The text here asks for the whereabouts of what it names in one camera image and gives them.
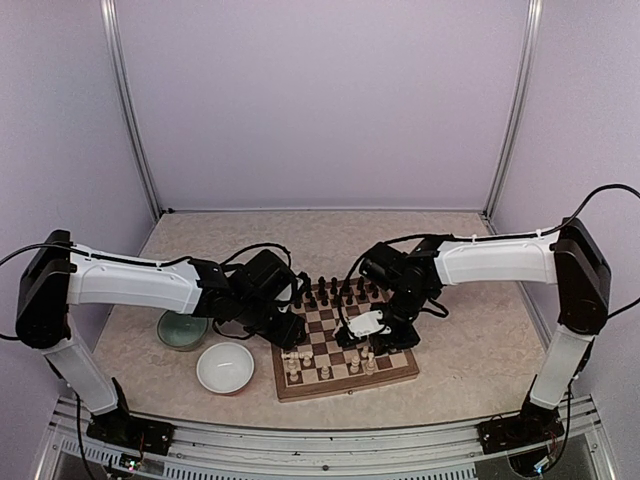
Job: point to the wooden chess board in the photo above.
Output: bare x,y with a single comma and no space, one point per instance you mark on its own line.
391,368

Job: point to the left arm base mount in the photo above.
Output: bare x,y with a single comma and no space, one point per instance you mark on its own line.
142,435

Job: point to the black chess pieces row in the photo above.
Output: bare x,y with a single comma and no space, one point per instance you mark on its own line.
356,296

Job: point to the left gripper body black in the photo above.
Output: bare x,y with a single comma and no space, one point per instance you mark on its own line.
254,318

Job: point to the front aluminium rail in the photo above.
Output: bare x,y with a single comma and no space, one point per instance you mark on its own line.
449,450

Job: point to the left aluminium frame post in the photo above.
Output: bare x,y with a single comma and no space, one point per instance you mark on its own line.
115,47

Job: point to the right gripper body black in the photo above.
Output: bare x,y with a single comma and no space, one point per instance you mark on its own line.
408,304

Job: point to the right aluminium frame post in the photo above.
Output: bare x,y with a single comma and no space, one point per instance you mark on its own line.
517,107

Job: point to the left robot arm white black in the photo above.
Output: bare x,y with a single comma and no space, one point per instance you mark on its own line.
63,273

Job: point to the white chess pawn lower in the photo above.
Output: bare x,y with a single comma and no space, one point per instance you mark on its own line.
355,365

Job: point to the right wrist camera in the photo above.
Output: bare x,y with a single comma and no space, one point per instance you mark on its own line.
357,329

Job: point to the green glass bowl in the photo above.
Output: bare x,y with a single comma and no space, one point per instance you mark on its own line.
181,332

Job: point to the aluminium frame post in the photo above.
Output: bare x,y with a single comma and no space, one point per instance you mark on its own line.
517,107
115,47

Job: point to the white ceramic bowl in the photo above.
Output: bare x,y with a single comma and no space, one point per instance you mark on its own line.
225,368

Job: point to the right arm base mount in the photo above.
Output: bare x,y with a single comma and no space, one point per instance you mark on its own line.
506,433

